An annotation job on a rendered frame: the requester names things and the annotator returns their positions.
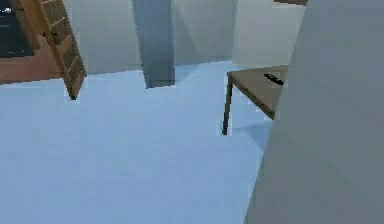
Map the brown wooden table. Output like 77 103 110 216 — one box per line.
221 64 290 136

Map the black remote control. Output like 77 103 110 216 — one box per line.
263 73 285 86

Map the brown wooden room door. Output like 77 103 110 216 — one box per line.
35 0 88 101

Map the dark cabinet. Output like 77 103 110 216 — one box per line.
0 0 36 59

